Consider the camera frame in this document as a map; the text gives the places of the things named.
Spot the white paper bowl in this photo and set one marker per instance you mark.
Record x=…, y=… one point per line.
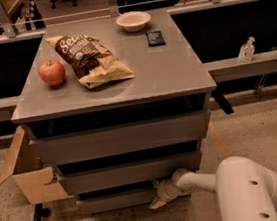
x=133, y=21

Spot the grey drawer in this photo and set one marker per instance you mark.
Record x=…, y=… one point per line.
x=116, y=198
x=121, y=139
x=130, y=173

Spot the red apple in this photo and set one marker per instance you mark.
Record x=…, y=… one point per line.
x=52, y=72

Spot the grey drawer cabinet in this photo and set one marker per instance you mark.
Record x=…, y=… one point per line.
x=169, y=80

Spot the grey right ledge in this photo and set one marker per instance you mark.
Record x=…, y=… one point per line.
x=231, y=69

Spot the open cardboard box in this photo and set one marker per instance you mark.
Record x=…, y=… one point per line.
x=37, y=182

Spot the grey middle drawer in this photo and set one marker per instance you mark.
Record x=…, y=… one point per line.
x=130, y=173

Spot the grey bottom drawer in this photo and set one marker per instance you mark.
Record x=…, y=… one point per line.
x=116, y=198

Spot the dark blue snack packet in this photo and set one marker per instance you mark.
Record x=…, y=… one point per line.
x=155, y=38

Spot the brown chip bag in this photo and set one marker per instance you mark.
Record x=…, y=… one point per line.
x=93, y=63

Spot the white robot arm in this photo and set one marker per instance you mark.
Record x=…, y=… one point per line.
x=246, y=190

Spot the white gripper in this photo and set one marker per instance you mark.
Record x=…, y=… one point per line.
x=164, y=189

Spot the clear sanitizer pump bottle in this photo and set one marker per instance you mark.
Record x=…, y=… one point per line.
x=247, y=50

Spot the grey top drawer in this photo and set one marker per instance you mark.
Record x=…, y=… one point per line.
x=121, y=139

